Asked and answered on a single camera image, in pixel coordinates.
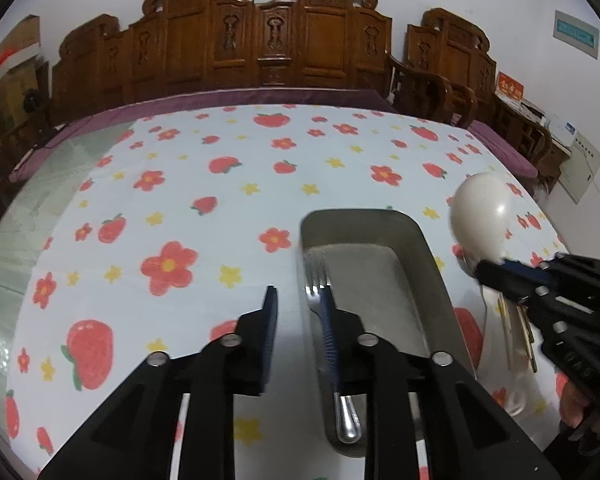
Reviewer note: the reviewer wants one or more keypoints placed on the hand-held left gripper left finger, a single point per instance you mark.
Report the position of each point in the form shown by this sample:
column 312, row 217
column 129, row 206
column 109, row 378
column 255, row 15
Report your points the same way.
column 269, row 330

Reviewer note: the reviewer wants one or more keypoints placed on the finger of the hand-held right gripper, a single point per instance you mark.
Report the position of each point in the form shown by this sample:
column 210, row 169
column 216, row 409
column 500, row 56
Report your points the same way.
column 510, row 277

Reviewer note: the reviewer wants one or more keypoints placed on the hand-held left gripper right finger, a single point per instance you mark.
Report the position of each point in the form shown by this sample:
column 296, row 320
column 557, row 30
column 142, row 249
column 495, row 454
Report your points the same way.
column 328, row 330

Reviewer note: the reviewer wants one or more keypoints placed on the light wooden chopstick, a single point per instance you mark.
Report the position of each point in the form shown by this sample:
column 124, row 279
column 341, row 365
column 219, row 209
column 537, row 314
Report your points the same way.
column 505, row 325

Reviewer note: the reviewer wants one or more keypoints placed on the brown wooden chopstick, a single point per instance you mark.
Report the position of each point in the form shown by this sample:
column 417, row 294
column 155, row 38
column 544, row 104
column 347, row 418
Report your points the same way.
column 530, row 345

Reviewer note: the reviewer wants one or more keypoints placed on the white round spoon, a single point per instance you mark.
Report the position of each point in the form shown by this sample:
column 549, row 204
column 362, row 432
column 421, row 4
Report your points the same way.
column 480, row 210

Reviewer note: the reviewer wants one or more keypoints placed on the metal tray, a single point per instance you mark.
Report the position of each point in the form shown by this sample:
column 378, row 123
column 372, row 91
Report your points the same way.
column 380, row 270

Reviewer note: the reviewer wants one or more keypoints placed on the metal fork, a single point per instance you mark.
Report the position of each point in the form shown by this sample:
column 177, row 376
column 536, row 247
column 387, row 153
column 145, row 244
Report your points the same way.
column 347, row 420

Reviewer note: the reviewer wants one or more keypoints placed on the white plastic spork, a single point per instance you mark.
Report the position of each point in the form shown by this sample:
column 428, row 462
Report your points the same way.
column 514, row 395

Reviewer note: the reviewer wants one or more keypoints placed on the person's right hand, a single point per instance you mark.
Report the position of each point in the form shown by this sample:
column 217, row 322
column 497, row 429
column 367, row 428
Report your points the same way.
column 575, row 405

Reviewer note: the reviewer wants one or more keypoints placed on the purple armchair cushion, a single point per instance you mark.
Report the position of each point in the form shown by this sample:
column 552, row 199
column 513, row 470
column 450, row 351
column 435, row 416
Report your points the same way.
column 505, row 152

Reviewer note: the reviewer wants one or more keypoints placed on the wooden side table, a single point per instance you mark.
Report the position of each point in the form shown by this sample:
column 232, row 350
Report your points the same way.
column 525, row 130

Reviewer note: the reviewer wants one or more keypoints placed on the floral strawberry tablecloth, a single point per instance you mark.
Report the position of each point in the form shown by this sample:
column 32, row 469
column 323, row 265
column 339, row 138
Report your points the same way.
column 190, row 200

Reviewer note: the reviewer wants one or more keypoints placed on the red box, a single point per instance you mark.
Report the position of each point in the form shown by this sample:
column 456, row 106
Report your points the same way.
column 510, row 86

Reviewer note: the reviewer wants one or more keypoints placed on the carved wooden armchair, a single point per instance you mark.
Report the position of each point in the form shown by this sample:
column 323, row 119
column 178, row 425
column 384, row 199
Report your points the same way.
column 450, row 70

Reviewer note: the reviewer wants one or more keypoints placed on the purple bench cushion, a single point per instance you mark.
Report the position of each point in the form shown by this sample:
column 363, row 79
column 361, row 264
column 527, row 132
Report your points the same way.
column 130, row 120

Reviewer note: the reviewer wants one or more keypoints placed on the carved wooden bench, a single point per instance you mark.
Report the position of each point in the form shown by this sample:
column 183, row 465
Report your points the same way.
column 260, row 45

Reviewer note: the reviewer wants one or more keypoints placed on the stack of cardboard boxes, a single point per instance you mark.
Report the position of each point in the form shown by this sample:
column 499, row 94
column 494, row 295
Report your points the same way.
column 15, row 70

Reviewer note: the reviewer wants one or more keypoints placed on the white wall panel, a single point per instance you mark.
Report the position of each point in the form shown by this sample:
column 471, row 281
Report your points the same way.
column 582, row 170

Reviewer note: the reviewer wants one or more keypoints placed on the green framed wall sign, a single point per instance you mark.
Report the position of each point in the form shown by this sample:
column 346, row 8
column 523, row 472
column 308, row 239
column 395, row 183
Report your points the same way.
column 576, row 34

